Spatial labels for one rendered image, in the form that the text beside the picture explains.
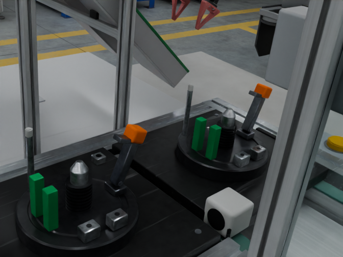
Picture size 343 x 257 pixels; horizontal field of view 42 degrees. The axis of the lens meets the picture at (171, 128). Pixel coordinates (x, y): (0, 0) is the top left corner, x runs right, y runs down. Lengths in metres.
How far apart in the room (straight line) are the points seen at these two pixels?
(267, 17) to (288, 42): 0.96
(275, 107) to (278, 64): 0.75
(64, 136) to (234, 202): 0.46
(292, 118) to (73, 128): 0.64
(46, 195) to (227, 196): 0.23
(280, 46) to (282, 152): 0.10
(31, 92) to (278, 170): 0.39
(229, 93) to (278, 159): 0.81
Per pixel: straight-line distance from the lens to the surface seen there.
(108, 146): 0.71
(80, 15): 0.84
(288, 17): 0.42
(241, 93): 1.23
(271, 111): 1.15
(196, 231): 0.55
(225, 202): 0.57
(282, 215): 0.44
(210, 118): 0.81
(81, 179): 0.51
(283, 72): 0.43
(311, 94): 0.38
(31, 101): 0.68
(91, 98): 1.10
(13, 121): 1.00
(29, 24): 0.64
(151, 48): 0.81
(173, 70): 0.85
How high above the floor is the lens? 1.32
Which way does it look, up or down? 28 degrees down
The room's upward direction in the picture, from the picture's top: 7 degrees clockwise
